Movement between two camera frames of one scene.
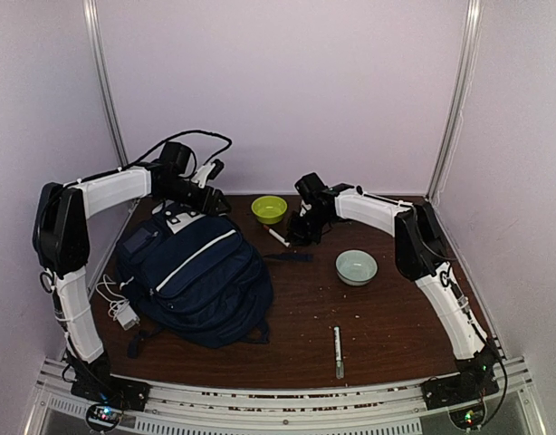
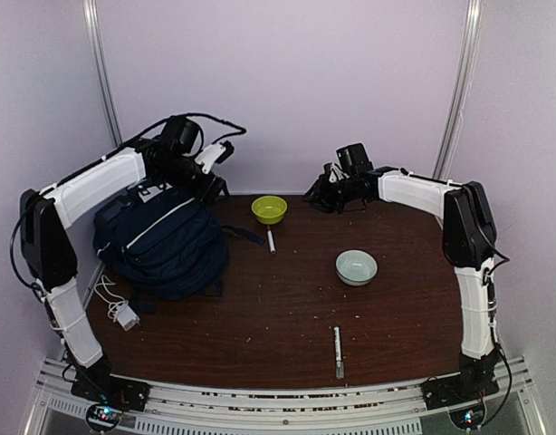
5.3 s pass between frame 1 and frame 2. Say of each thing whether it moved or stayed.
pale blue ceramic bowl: stayed
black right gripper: moved
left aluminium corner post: stayed
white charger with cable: stayed
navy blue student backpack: moved
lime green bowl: stayed
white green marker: stayed
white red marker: moved
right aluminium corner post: stayed
